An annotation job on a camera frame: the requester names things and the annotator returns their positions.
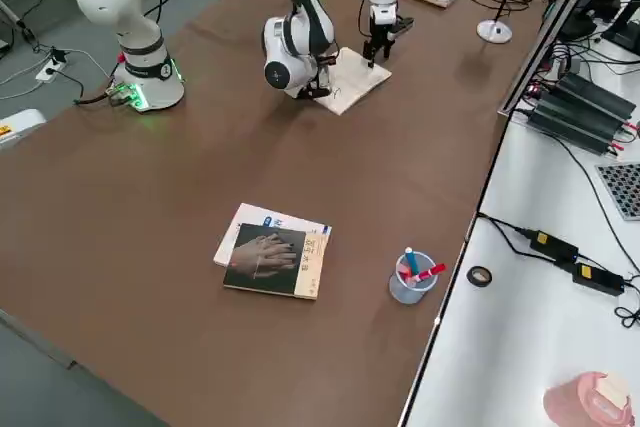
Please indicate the aluminium frame post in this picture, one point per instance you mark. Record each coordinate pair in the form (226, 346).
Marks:
(542, 42)

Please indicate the white notebook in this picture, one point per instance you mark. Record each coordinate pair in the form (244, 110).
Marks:
(365, 77)

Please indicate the white floor power strip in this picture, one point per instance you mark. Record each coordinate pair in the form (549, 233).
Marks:
(47, 72)

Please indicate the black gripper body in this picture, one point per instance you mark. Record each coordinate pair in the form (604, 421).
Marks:
(322, 74)
(382, 34)

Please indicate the circuit board with red light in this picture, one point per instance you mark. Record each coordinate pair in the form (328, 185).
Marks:
(535, 91)

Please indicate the red marker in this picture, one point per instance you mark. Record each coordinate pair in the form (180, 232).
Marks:
(430, 273)

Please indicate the white control box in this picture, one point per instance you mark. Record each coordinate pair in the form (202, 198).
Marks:
(20, 127)

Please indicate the dark power supply brick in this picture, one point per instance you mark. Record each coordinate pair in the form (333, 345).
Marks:
(595, 94)
(575, 124)

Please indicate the perforated metal plate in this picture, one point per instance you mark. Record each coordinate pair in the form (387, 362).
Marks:
(622, 192)

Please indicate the pink cup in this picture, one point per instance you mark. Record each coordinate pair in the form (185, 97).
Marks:
(570, 402)

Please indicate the white book blue label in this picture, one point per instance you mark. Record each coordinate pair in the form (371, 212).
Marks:
(245, 217)

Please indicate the dark book with hands cover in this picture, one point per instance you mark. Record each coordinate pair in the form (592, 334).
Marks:
(265, 257)

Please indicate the black power adapter yellow label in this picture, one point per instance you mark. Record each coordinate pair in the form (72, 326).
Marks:
(552, 243)
(597, 278)

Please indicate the blue marker white end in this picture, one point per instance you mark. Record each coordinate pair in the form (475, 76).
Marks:
(412, 262)

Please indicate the clear pen cup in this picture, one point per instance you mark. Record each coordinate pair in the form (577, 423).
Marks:
(407, 292)

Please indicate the black tape roll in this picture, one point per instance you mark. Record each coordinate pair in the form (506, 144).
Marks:
(470, 276)

